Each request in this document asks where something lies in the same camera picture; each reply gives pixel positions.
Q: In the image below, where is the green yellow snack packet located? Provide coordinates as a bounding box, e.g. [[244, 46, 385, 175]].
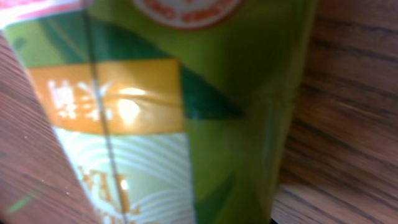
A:
[[1, 0, 317, 224]]

